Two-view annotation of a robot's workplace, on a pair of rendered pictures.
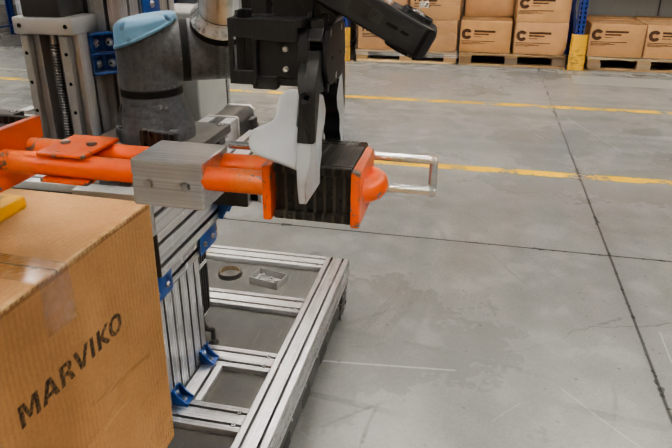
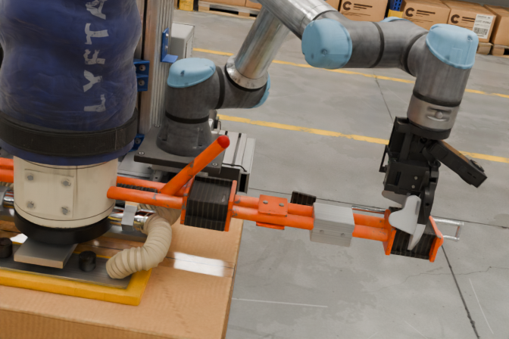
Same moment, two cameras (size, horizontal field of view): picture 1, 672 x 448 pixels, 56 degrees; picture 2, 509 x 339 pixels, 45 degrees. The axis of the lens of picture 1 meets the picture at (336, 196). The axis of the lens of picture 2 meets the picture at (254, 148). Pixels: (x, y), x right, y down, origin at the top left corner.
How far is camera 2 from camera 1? 0.67 m
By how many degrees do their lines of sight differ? 11
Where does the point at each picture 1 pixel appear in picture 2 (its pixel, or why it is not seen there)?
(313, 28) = (432, 170)
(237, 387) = not seen: hidden behind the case
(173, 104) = (205, 126)
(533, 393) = (385, 325)
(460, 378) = (332, 312)
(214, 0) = (254, 65)
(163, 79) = (203, 110)
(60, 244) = (219, 249)
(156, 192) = (325, 236)
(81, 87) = not seen: hidden behind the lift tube
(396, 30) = (471, 175)
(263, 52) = (404, 178)
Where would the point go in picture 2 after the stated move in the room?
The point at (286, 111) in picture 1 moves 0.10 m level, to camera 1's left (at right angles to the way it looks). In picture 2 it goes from (410, 206) to (352, 203)
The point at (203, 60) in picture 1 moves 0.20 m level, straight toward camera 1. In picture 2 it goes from (232, 98) to (259, 129)
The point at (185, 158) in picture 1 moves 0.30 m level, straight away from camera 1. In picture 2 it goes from (342, 219) to (270, 145)
